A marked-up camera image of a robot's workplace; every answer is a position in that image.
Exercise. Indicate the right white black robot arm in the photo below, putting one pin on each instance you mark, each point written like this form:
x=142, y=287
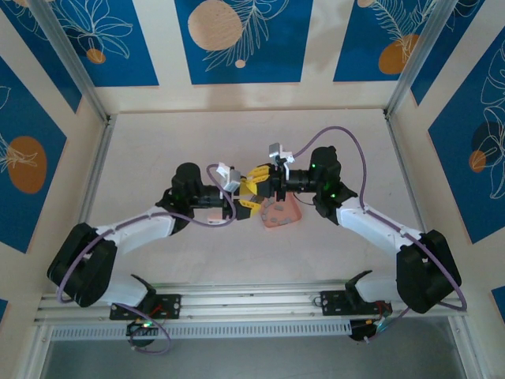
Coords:
x=375, y=225

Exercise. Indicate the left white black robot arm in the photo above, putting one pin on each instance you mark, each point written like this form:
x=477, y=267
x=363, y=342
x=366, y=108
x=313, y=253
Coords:
x=134, y=233

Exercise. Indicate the pink staple tray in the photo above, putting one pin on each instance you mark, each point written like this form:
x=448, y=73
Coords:
x=289, y=211

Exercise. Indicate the aluminium table edge rail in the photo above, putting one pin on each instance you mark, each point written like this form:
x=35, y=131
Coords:
x=402, y=166
x=98, y=166

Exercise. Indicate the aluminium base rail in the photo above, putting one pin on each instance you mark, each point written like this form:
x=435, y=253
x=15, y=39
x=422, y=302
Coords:
x=252, y=304

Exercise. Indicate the left black mount plate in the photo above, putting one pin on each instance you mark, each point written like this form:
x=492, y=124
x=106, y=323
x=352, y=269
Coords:
x=169, y=306

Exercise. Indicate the black mount plate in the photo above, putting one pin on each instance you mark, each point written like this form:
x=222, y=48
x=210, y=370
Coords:
x=169, y=306
x=333, y=303

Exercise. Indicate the right black mount plate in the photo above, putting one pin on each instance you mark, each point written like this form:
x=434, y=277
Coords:
x=333, y=303

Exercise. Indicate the tall aluminium frame post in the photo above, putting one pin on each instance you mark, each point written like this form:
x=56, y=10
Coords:
x=67, y=55
x=418, y=55

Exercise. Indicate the short aluminium frame bar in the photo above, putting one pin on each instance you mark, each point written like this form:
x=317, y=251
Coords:
x=461, y=347
x=35, y=355

